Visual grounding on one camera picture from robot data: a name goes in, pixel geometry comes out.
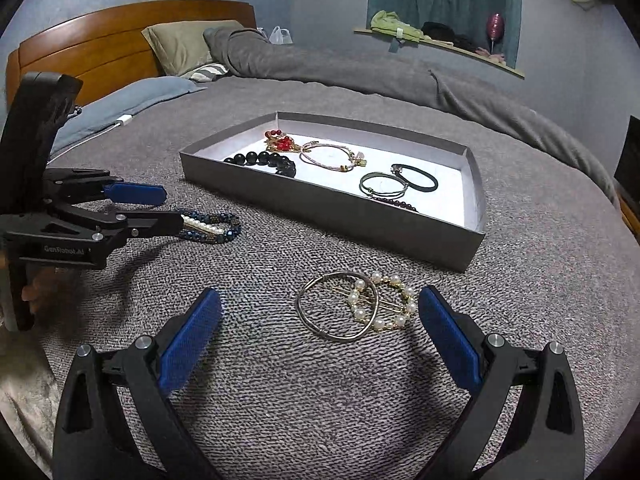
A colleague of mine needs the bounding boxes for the dark red bead bracelet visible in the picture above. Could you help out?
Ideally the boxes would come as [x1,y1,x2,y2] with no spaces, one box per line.
[371,194,417,212]

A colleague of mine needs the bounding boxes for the large black bead bracelet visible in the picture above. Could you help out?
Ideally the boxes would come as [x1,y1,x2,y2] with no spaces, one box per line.
[223,150,297,178]

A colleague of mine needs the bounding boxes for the wooden windowsill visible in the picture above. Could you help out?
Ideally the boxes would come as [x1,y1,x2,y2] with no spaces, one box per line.
[354,27,526,80]

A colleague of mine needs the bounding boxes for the striped pillow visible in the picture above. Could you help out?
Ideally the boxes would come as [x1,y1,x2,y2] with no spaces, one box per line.
[180,62,231,83]

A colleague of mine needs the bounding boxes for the pearl ring hair clip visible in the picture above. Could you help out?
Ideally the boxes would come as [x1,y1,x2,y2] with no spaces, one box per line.
[330,271,417,332]

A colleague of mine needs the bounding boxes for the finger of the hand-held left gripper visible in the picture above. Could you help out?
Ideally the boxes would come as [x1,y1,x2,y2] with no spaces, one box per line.
[60,207,186,251]
[47,167,168,207]

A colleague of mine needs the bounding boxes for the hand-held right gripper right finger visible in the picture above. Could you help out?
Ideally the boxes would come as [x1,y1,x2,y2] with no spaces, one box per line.
[418,285,587,480]

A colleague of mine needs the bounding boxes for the pink balloon on stick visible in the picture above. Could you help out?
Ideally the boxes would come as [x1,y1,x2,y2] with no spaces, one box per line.
[486,12,507,56]

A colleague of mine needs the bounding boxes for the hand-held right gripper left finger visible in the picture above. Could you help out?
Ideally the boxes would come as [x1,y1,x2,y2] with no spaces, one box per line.
[52,287,223,480]

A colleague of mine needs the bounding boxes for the pink cord charm bracelet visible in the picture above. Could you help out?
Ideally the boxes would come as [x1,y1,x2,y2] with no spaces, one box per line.
[299,141,369,171]

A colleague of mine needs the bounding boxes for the black hair tie with charm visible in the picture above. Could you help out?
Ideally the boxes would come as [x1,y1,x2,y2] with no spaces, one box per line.
[391,162,440,192]

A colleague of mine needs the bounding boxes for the blue bead pearl bracelet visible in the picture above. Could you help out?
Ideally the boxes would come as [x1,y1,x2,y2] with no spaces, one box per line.
[170,210,243,245]

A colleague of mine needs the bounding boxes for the wooden headboard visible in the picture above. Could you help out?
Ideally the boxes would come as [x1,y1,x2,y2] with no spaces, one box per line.
[6,0,257,111]

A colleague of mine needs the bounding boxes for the black cloth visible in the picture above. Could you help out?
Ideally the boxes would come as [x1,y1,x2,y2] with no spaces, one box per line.
[421,21,483,53]

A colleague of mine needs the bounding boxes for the wooden stand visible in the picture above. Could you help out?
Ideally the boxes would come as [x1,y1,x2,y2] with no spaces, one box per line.
[617,185,640,237]

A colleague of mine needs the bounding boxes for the grey duvet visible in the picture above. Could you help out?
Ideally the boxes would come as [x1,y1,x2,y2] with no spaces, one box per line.
[204,26,621,206]

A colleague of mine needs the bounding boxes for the grey knit bedspread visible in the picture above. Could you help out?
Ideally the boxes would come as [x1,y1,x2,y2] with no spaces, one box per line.
[0,77,640,480]

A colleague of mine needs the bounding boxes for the person's left hand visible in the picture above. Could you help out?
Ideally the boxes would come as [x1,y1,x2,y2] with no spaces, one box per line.
[22,267,68,321]

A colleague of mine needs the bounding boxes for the blue-grey pillow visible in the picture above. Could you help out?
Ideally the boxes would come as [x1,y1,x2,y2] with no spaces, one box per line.
[47,77,208,158]

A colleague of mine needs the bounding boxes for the grey cardboard box tray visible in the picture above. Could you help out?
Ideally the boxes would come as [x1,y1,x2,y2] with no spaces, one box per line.
[179,111,487,273]

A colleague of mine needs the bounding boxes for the olive green pillow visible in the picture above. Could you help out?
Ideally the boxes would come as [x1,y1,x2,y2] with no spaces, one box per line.
[141,20,246,77]

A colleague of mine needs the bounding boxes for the black monitor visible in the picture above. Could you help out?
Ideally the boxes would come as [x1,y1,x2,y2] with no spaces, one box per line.
[612,115,640,211]

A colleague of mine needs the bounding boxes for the red bead gold chain bracelet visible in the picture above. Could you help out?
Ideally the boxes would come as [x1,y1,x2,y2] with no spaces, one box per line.
[264,129,307,155]

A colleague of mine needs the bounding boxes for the green cloth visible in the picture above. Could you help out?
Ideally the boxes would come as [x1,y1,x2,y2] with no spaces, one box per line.
[370,10,426,43]

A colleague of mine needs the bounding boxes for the white charger with cable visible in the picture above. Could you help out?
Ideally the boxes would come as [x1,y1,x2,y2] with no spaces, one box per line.
[47,114,133,161]

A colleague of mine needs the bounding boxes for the thin dark hair tie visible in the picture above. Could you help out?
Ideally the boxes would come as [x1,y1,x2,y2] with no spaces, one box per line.
[359,171,410,197]

